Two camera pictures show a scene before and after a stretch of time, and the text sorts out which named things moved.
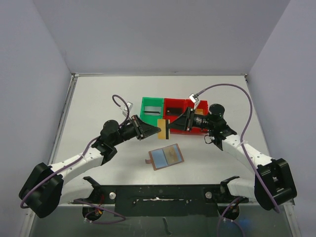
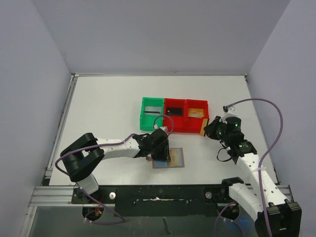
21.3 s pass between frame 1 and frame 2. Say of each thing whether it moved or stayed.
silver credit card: stayed
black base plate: stayed
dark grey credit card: stayed
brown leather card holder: moved
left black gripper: moved
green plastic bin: stayed
